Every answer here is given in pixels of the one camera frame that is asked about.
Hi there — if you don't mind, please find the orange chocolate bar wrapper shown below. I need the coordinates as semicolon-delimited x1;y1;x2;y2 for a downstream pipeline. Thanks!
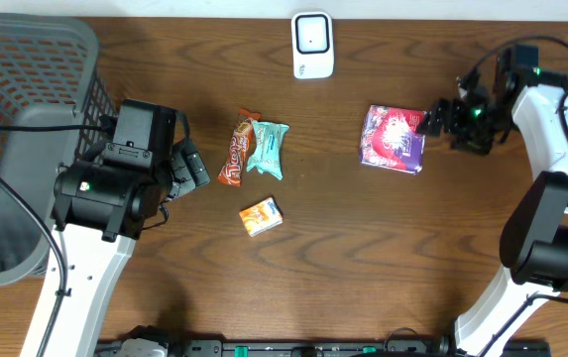
217;108;262;186

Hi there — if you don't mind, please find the grey plastic mesh basket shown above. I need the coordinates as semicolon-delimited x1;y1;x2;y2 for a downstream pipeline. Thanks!
0;14;116;286

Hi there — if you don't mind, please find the mint green tissue pack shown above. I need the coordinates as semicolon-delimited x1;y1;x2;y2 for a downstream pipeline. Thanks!
246;121;289;180

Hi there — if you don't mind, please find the purple pink floral packet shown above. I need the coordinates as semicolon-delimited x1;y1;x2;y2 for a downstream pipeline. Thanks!
359;105;425;175

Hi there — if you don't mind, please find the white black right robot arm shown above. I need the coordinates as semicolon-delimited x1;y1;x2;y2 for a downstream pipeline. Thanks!
417;36;568;356

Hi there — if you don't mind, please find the white barcode scanner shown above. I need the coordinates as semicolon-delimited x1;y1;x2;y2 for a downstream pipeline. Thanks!
290;11;335;79

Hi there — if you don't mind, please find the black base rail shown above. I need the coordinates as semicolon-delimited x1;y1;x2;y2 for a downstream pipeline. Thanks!
94;324;552;357

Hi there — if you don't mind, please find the orange Kleenex tissue pack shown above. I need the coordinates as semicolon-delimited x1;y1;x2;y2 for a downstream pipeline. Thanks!
239;197;284;237

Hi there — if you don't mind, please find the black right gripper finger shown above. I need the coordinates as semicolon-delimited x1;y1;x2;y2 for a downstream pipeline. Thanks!
416;116;443;137
426;98;451;127

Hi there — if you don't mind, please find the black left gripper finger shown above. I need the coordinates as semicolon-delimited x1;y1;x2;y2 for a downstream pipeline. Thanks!
183;139;210;187
170;153;196;197

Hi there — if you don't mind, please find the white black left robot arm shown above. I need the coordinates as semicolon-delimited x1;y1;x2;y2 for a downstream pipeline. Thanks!
21;99;210;356

